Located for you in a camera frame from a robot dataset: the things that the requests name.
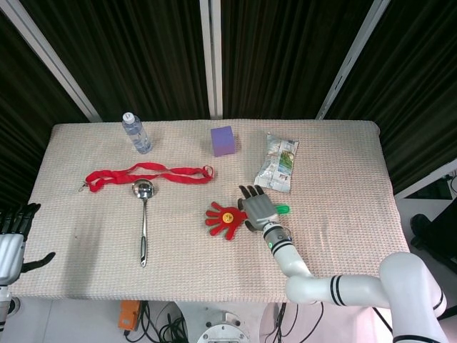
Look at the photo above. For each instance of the black chair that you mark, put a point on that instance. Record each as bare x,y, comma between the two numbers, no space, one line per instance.
437,232

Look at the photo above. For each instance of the beige woven tablecloth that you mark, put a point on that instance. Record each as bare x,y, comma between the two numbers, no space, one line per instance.
221,214

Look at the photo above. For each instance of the stainless steel ladle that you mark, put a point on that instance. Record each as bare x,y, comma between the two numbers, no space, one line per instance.
143,214

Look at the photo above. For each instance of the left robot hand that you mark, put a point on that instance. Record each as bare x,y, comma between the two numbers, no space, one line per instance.
12,246

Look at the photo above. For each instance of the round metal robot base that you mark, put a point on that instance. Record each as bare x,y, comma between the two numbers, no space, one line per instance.
223,330

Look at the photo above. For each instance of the purple foam cube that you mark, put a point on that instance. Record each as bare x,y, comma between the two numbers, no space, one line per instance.
224,141

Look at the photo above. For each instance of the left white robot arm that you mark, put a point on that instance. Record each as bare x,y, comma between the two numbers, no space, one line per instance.
5,307

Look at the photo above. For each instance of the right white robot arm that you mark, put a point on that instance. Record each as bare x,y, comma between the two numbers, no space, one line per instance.
357,282

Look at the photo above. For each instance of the white window frame post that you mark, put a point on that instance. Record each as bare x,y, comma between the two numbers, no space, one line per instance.
211,59
351,59
51,59

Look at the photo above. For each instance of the clear plastic water bottle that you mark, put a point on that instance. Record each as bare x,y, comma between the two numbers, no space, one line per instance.
137,133

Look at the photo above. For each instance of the crumpled snack packet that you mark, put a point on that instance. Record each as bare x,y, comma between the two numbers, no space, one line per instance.
277,162

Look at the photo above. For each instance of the orange plastic power strip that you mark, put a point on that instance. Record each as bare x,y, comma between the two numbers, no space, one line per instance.
128,316

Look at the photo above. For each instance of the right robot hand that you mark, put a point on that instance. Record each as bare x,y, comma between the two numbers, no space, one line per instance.
258,207

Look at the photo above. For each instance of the red hand clapper toy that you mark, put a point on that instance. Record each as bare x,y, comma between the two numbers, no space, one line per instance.
228,218

